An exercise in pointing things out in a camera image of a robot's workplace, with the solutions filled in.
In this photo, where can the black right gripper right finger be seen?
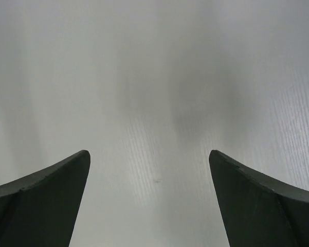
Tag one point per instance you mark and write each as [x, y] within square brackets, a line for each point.
[258, 210]

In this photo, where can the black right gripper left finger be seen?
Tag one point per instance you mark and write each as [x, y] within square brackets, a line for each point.
[41, 208]

